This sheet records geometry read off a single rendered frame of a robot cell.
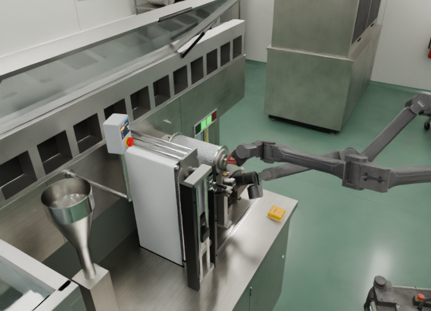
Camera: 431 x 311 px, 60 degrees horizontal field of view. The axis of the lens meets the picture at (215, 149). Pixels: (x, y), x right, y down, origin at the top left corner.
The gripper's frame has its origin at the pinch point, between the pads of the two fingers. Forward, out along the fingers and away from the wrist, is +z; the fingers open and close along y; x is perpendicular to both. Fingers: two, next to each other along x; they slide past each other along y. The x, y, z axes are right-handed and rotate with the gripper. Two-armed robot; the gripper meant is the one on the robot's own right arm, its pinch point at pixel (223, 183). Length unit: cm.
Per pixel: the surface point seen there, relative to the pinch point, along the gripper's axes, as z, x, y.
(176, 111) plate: 11.3, 41.0, 5.8
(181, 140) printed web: 3.5, 29.5, -8.0
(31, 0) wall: 203, 173, 103
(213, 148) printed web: -11.2, 21.2, -7.0
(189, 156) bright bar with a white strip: -23, 30, -35
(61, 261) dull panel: 27, 15, -74
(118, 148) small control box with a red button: -28, 48, -64
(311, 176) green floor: 51, -93, 175
